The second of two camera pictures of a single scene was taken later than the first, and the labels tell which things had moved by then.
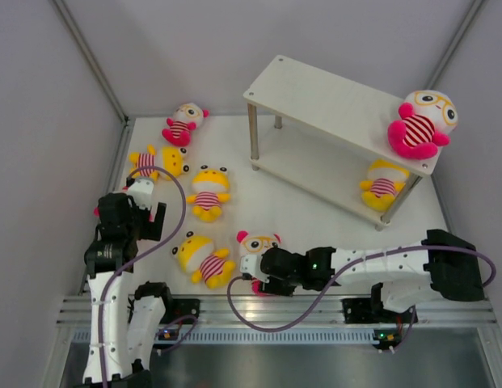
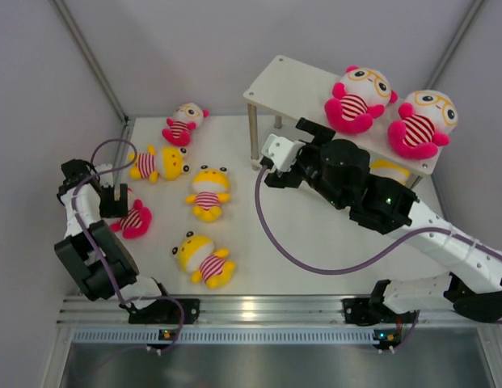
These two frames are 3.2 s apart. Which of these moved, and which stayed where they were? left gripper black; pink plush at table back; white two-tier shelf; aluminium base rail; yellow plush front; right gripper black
Moved: right gripper black; left gripper black
Stayed: pink plush at table back; yellow plush front; aluminium base rail; white two-tier shelf
